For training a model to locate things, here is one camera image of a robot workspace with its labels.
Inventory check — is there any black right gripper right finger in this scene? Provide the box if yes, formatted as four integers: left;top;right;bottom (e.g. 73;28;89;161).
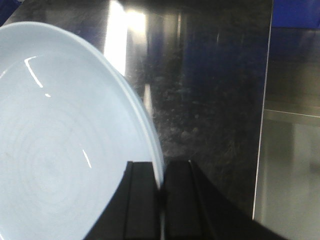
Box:
163;160;282;240

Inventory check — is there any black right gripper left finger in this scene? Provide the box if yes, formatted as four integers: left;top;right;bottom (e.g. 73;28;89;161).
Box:
85;161;161;240

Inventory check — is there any light blue plate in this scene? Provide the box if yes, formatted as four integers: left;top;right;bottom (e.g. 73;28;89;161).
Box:
104;58;165;189
0;21;153;240

